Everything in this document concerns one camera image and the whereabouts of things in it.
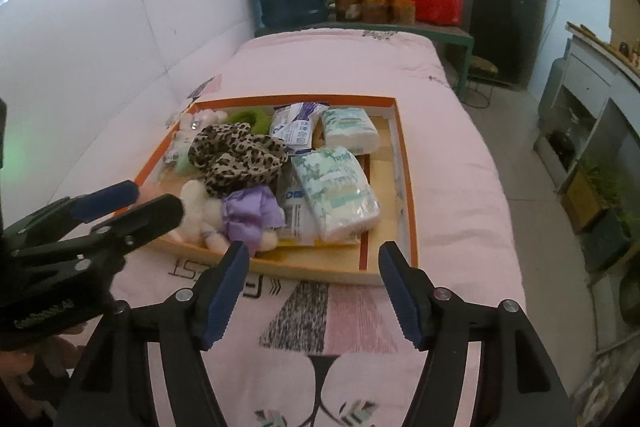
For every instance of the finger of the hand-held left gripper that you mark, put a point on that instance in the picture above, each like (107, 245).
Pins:
(155, 214)
(107, 199)

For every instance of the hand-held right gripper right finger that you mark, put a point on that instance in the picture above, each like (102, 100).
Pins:
(400, 302)

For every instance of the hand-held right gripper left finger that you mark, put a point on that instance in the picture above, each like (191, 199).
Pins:
(225, 297)

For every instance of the mint green soft toy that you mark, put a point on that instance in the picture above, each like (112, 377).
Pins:
(184, 164)

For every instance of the plush doll with purple dress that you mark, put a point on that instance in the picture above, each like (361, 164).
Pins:
(247, 214)

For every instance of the orange-rimmed cardboard box tray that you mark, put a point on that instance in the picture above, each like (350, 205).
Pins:
(385, 207)

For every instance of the leopard print scrunchie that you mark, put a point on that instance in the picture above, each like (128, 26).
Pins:
(235, 157)

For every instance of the white and yellow packet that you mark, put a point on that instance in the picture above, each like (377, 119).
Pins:
(295, 212)

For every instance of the white and green tissue pack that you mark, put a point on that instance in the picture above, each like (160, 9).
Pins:
(337, 192)
(350, 132)

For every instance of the green fluffy scrunchie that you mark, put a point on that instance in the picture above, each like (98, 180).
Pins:
(252, 119)

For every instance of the white purple snack bag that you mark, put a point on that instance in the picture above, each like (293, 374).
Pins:
(295, 127)

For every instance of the person's left hand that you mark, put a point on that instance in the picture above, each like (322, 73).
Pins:
(17, 362)

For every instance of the wooden planter box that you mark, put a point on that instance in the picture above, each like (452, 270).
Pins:
(582, 202)

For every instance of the dark planter box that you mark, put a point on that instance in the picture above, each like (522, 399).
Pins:
(607, 237)

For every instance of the round metal stool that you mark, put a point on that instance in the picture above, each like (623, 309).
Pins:
(484, 67)

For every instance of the grey kitchen counter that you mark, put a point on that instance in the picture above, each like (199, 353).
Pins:
(590, 77)

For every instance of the cardboard wall sheets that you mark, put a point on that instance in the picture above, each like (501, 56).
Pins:
(625, 7)

